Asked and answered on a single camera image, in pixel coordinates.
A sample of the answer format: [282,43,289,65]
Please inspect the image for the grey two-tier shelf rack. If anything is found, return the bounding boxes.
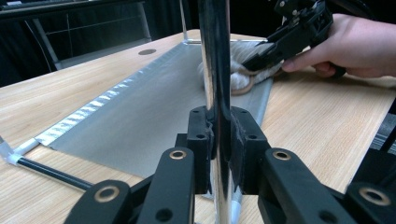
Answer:
[0,0,275,224]

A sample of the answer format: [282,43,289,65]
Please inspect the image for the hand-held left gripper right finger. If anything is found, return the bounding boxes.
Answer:
[229,105,272,196]

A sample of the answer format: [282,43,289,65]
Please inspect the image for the beige striped towel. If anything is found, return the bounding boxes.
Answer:
[197,40,284,96]

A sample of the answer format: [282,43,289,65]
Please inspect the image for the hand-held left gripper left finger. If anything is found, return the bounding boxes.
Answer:
[175,105,217,194]

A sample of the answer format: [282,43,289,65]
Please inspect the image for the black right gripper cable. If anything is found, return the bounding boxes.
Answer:
[328,0,376,21]

